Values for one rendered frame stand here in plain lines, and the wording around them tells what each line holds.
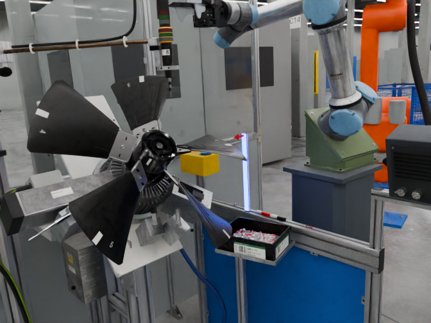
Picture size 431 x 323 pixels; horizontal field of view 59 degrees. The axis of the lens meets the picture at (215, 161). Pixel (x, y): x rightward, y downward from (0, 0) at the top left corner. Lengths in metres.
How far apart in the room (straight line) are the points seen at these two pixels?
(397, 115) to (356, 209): 3.18
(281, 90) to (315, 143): 4.17
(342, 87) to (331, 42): 0.16
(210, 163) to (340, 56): 0.70
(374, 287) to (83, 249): 1.00
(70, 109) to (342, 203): 1.08
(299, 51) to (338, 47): 6.53
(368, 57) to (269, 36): 1.43
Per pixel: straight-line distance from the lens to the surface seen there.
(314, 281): 1.53
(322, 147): 1.67
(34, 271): 1.95
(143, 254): 1.31
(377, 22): 5.01
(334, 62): 1.40
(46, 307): 2.04
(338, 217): 1.65
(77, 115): 1.18
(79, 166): 1.39
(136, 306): 1.47
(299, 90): 7.92
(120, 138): 1.20
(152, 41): 1.26
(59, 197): 1.18
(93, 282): 1.55
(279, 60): 5.80
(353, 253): 1.37
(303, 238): 1.45
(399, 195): 1.19
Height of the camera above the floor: 1.43
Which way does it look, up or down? 13 degrees down
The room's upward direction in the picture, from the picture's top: 3 degrees counter-clockwise
